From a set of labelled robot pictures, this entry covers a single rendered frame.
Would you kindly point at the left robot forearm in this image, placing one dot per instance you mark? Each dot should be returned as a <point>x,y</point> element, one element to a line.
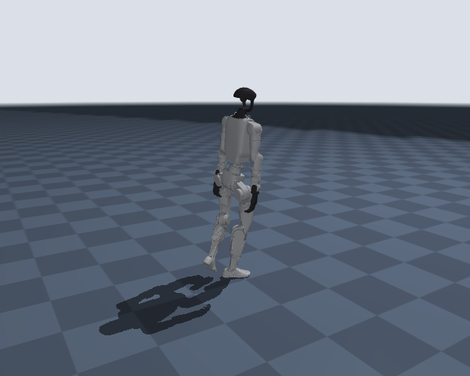
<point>222,161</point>

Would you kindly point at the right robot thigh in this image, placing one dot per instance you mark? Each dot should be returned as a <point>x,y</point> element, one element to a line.
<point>243,194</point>

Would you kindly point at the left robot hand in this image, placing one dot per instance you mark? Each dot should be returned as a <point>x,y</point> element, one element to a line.
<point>216,188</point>

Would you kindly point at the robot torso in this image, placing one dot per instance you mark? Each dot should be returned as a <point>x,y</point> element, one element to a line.
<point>237,148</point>

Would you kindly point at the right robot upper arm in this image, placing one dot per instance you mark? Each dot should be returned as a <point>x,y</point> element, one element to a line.
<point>254,130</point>

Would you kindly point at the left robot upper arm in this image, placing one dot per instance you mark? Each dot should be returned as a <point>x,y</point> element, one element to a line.
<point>222,144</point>

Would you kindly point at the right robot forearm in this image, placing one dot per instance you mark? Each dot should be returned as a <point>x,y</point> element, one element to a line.
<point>256,171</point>

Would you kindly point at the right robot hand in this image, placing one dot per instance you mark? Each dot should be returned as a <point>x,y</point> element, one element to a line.
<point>253,199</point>

